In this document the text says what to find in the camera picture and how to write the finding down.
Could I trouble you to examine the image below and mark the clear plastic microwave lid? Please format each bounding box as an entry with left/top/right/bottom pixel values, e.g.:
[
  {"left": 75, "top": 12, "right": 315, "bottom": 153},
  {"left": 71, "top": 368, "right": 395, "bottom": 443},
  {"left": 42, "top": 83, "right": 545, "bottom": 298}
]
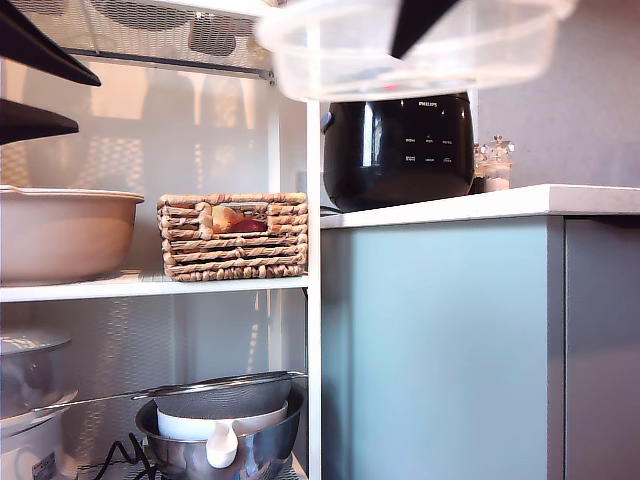
[{"left": 257, "top": 0, "right": 576, "bottom": 104}]

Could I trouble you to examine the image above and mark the glass pot lid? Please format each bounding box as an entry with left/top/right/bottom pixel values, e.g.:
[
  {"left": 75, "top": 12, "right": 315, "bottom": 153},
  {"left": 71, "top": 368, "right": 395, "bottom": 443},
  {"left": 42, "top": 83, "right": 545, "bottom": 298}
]
[{"left": 0, "top": 329, "right": 73, "bottom": 357}]

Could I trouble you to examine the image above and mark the white metal shelf unit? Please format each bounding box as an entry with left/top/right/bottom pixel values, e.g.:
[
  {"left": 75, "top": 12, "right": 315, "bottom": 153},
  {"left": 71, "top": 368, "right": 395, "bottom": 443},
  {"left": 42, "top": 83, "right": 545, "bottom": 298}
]
[{"left": 0, "top": 0, "right": 322, "bottom": 480}]

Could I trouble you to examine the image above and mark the large beige bowl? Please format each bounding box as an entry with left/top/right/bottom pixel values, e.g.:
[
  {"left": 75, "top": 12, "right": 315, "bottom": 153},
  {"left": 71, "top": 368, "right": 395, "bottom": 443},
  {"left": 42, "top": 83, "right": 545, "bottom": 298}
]
[{"left": 0, "top": 184, "right": 146, "bottom": 287}]

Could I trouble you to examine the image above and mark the black Philips rice cooker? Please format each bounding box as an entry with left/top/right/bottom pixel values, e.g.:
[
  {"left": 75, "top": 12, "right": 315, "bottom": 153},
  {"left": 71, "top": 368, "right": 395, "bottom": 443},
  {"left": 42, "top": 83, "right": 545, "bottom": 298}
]
[{"left": 321, "top": 92, "right": 476, "bottom": 212}]

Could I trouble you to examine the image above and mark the clear pepper mill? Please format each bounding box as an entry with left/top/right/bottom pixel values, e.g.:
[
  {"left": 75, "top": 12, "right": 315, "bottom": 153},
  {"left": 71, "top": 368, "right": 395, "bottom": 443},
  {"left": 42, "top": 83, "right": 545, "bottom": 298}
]
[{"left": 472, "top": 142, "right": 490, "bottom": 194}]

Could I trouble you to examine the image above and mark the clear salt mill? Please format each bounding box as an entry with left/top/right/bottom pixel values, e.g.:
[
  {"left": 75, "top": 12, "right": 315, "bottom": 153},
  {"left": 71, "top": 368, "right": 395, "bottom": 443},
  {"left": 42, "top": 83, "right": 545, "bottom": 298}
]
[{"left": 483, "top": 133, "right": 516, "bottom": 192}]

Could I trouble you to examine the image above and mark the pale round cup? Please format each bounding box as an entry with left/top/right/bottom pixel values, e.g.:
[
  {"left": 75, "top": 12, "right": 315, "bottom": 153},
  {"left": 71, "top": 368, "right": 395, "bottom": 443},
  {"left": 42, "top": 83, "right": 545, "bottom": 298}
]
[{"left": 244, "top": 29, "right": 267, "bottom": 56}]

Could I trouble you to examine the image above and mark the dark square container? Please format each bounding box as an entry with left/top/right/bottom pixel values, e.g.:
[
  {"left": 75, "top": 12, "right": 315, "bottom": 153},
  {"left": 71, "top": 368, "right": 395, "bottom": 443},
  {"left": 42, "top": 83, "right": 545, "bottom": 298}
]
[{"left": 188, "top": 18, "right": 240, "bottom": 57}]

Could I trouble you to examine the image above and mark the yellow fruit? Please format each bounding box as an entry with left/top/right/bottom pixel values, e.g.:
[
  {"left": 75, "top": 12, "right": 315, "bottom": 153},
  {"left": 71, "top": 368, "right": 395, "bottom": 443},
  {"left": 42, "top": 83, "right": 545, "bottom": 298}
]
[{"left": 212, "top": 205, "right": 239, "bottom": 234}]

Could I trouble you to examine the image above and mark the red apple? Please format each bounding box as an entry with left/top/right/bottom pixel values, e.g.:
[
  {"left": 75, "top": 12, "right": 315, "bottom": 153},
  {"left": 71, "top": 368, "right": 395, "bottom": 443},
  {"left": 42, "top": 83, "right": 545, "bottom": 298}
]
[{"left": 230, "top": 218, "right": 269, "bottom": 234}]

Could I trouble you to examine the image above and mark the woven wicker basket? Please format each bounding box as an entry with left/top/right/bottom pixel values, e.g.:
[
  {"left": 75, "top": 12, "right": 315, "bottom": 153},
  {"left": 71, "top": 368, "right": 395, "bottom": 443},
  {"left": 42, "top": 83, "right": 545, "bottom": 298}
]
[{"left": 157, "top": 192, "right": 309, "bottom": 283}]

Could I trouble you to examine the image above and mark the steel pot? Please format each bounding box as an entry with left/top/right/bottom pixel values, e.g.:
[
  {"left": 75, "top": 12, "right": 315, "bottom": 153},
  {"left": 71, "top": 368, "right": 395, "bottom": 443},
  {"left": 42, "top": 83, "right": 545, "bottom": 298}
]
[{"left": 0, "top": 344, "right": 69, "bottom": 419}]

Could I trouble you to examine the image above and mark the grey-blue kitchen cabinet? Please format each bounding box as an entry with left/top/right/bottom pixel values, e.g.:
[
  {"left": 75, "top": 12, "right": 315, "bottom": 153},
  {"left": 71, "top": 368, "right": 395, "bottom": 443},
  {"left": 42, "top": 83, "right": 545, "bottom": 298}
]
[{"left": 319, "top": 214, "right": 640, "bottom": 480}]

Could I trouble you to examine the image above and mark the white electric cooker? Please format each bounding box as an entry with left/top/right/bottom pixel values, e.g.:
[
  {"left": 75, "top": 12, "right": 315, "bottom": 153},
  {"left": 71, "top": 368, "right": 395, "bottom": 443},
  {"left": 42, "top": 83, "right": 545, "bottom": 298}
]
[{"left": 0, "top": 389, "right": 80, "bottom": 480}]

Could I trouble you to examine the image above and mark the metal mesh sieve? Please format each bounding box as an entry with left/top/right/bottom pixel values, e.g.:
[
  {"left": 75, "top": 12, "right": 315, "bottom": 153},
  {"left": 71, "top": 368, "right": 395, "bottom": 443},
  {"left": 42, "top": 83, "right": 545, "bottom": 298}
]
[{"left": 32, "top": 369, "right": 309, "bottom": 421}]

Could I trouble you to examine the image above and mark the steel mixing bowl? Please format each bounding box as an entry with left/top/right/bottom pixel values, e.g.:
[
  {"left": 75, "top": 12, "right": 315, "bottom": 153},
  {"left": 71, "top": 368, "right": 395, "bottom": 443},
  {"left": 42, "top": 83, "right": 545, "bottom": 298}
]
[{"left": 134, "top": 383, "right": 307, "bottom": 480}]

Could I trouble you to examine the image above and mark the black cable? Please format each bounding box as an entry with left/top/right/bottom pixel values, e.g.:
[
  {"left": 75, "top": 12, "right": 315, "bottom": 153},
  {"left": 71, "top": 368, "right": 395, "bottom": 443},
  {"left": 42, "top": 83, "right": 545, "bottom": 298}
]
[{"left": 74, "top": 432, "right": 161, "bottom": 480}]

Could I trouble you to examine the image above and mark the white plastic bowl with handle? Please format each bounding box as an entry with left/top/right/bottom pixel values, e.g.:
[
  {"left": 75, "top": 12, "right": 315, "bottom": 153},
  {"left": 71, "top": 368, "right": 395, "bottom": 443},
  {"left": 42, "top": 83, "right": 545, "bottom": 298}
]
[{"left": 156, "top": 399, "right": 290, "bottom": 470}]

